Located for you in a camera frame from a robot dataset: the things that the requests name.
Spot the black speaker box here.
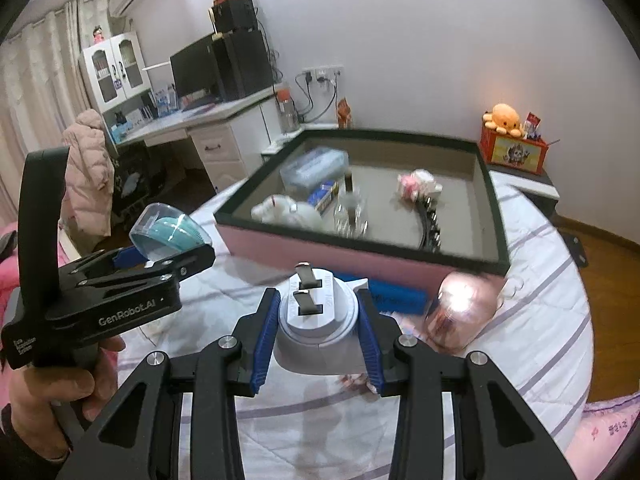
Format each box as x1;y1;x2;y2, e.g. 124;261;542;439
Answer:
212;0;258;36

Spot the orange octopus plush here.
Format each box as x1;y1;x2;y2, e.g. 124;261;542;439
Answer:
482;103;526;136

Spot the large pink dark-rimmed box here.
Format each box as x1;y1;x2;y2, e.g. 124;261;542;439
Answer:
214;129;511;293

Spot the white bedside cabinet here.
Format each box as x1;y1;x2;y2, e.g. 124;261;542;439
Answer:
261;122;341;161

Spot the low black-topped cabinet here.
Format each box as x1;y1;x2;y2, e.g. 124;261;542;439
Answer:
487;160;561;216

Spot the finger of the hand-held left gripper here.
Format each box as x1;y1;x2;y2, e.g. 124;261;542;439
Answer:
60;242;217;292
70;246;156;273

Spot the black office chair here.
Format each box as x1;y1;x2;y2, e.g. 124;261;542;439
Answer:
107;155;151;221

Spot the blue and white carton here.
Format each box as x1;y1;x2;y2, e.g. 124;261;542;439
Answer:
152;87;178;116

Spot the black computer tower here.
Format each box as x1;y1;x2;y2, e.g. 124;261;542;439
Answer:
212;29;273;102

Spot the white toy dog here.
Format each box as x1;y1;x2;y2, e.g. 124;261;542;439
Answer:
250;194;323;233

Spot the black floor scale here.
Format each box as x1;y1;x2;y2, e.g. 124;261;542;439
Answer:
565;232;590;268

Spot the small blue white box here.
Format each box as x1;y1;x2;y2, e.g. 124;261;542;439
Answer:
307;182;341;211

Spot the red printed storage box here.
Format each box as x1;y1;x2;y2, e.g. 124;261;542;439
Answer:
480;125;548;176

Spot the glass bottle dark cap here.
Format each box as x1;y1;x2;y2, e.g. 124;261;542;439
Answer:
334;170;371;238

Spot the white wall outlet strip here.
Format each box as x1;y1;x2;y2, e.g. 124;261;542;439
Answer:
301;64;345;83

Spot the black chain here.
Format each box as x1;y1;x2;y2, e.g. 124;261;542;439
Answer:
412;195;445;252

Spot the clear bottle orange cap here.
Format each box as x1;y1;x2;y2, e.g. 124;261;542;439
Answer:
276;87;301;133

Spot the white glass-door cabinet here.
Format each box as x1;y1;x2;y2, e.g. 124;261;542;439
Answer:
80;31;151;115

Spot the black computer monitor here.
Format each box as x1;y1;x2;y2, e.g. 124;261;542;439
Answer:
170;40;221;101

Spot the person's left hand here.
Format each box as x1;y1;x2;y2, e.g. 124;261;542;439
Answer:
10;335;126;428

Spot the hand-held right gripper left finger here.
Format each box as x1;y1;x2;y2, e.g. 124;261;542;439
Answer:
55;287;282;480

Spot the black power cable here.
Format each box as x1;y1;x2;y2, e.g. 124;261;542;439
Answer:
295;72;336;123

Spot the person's left forearm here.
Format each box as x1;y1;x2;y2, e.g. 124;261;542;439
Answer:
0;405;86;480

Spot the pink puffer jacket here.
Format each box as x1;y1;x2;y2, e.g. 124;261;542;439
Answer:
62;109;115;238

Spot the pink printed quilt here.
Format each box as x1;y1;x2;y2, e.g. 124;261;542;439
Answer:
570;392;640;480

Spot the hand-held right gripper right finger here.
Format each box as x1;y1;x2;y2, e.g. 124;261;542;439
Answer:
356;287;576;480

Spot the clear plastic box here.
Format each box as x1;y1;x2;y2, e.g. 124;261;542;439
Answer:
280;149;348;191

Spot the white plug adapter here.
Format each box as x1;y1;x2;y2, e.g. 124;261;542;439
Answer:
272;261;373;377

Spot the pink bead bracelet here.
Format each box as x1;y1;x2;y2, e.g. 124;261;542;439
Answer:
397;169;443;202

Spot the cream curtain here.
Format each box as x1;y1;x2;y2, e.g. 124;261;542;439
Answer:
0;0;96;233

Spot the teal round brush clear case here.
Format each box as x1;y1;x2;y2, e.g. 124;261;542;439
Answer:
129;202;216;263

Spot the white desk with drawers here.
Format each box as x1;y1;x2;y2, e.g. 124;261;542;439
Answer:
107;87;281;191

